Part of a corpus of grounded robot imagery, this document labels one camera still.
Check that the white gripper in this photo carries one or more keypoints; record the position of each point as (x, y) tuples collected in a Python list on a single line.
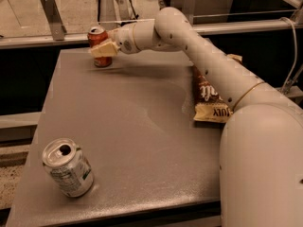
[(124, 40)]

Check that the red coke can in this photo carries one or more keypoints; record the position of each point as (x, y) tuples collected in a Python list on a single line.
[(97, 35)]

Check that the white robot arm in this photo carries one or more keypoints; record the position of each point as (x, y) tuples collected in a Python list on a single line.
[(261, 151)]

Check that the silver green soda can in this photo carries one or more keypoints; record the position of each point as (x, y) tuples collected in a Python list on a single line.
[(66, 164)]

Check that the brown sea salt chip bag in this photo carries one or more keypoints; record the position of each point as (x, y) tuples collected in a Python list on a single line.
[(208, 105)]

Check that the left metal rail bracket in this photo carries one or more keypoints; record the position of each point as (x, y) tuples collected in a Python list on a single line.
[(54, 19)]

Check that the metal rail bracket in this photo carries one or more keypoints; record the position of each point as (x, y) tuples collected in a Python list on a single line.
[(54, 19), (188, 9)]

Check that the right metal rail bracket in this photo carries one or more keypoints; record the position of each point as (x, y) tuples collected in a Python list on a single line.
[(188, 9)]

